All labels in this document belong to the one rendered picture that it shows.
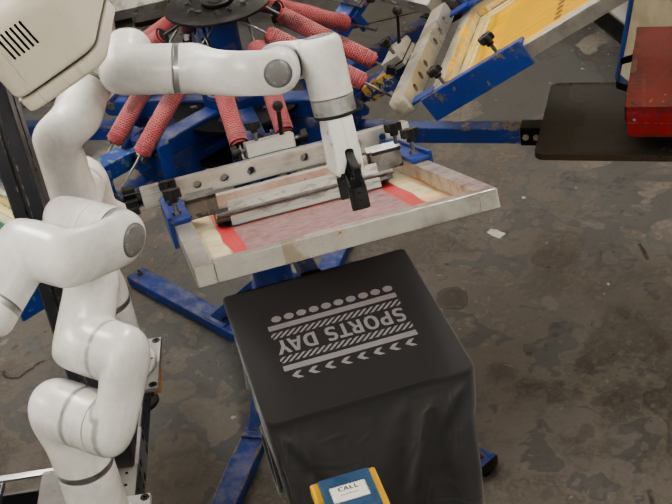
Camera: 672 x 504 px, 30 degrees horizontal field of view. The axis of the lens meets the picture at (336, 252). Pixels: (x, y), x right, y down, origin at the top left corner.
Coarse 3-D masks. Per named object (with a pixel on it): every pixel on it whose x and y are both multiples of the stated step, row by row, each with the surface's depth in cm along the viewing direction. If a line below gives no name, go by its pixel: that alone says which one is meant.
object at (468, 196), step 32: (224, 192) 302; (256, 192) 301; (448, 192) 255; (480, 192) 234; (192, 224) 270; (352, 224) 231; (384, 224) 231; (416, 224) 232; (192, 256) 236; (224, 256) 230; (256, 256) 228; (288, 256) 229
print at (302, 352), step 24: (384, 288) 286; (288, 312) 283; (312, 312) 282; (336, 312) 281; (360, 312) 280; (384, 312) 279; (288, 336) 276; (312, 336) 275; (336, 336) 274; (360, 336) 273; (384, 336) 271; (408, 336) 270; (288, 360) 269; (312, 360) 268; (336, 360) 267; (360, 360) 266
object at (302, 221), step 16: (304, 208) 277; (224, 224) 281; (256, 224) 272; (272, 224) 268; (288, 224) 264; (304, 224) 260; (320, 224) 256; (224, 240) 263; (240, 240) 259; (256, 240) 255; (272, 240) 251
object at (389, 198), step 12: (372, 192) 277; (384, 192) 274; (396, 192) 271; (408, 192) 268; (324, 204) 276; (336, 204) 273; (348, 204) 270; (372, 204) 264; (384, 204) 261; (396, 204) 258; (408, 204) 256; (324, 216) 263; (336, 216) 260; (348, 216) 258; (360, 216) 255; (372, 216) 252
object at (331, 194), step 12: (372, 168) 281; (312, 180) 279; (324, 180) 279; (336, 180) 279; (372, 180) 281; (264, 192) 277; (276, 192) 277; (288, 192) 278; (324, 192) 279; (336, 192) 279; (228, 204) 276; (240, 204) 276; (252, 204) 277; (276, 204) 277; (288, 204) 278; (300, 204) 278; (312, 204) 279; (240, 216) 276; (252, 216) 276; (264, 216) 277
